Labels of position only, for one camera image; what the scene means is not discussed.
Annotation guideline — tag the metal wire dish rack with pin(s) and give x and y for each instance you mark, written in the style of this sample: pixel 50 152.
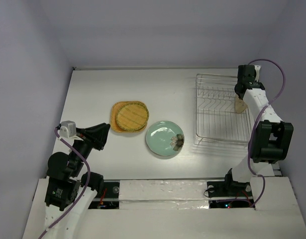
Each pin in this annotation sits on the metal wire dish rack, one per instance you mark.
pixel 216 119

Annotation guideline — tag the beige floral ceramic plate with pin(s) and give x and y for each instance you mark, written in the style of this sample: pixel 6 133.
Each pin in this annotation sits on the beige floral ceramic plate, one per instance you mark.
pixel 239 105

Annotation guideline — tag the large orange woven plate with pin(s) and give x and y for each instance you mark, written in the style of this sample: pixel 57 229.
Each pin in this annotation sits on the large orange woven plate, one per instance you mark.
pixel 129 117

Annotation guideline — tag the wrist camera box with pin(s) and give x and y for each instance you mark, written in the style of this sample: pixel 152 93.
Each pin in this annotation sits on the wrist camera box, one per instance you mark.
pixel 257 71
pixel 68 129

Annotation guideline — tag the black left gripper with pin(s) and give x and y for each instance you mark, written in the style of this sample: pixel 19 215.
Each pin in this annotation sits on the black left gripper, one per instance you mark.
pixel 96 135

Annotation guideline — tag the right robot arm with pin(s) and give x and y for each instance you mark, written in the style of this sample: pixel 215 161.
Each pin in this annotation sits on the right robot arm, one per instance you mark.
pixel 270 137

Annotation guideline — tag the teal floral ceramic plate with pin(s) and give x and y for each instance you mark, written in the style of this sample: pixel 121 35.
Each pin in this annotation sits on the teal floral ceramic plate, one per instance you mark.
pixel 165 138

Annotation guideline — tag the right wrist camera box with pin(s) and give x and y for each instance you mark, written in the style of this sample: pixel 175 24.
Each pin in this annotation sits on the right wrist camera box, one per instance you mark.
pixel 257 71

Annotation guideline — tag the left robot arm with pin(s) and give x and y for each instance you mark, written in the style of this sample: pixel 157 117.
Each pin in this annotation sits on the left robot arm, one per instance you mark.
pixel 71 184

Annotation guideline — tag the aluminium rail right side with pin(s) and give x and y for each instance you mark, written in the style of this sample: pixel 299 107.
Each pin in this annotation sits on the aluminium rail right side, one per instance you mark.
pixel 277 170

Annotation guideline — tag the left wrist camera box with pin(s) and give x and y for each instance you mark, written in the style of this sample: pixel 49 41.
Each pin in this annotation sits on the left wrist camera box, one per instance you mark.
pixel 68 129

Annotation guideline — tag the small orange woven plate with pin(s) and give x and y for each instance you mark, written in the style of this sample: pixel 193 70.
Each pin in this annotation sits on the small orange woven plate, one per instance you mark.
pixel 120 124

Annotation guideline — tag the white foam block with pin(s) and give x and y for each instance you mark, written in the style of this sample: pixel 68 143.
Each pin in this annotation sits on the white foam block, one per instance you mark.
pixel 162 195

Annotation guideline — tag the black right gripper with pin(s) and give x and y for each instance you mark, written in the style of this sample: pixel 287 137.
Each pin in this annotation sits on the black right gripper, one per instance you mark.
pixel 241 92

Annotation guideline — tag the green rimmed woven plate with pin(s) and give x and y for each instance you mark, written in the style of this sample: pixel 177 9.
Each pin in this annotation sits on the green rimmed woven plate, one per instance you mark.
pixel 132 115

